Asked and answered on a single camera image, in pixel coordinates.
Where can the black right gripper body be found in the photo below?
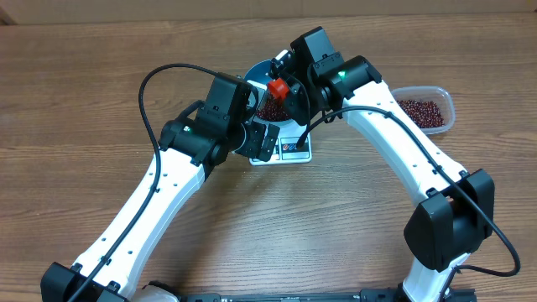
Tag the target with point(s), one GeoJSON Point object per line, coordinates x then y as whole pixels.
{"type": "Point", "coordinates": [311, 104]}

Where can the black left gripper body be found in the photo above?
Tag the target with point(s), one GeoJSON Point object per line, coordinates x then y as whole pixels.
{"type": "Point", "coordinates": [237, 134]}

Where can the red plastic measuring scoop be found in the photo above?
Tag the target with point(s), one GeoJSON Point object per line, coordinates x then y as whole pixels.
{"type": "Point", "coordinates": [278, 88]}

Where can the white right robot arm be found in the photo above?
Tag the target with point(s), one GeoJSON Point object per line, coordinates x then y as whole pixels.
{"type": "Point", "coordinates": [453, 208]}

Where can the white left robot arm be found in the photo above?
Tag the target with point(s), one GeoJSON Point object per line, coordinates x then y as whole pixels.
{"type": "Point", "coordinates": [110, 269]}

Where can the red beans in bowl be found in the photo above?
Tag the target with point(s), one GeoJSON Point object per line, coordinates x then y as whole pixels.
{"type": "Point", "coordinates": [272, 111]}

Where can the teal plastic bowl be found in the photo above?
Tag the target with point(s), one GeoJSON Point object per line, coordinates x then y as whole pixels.
{"type": "Point", "coordinates": [259, 74]}

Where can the white digital kitchen scale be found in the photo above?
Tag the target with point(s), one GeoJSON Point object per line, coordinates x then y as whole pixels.
{"type": "Point", "coordinates": [286, 150]}

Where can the clear plastic bean container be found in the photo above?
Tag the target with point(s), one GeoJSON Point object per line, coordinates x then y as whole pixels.
{"type": "Point", "coordinates": [436, 94]}

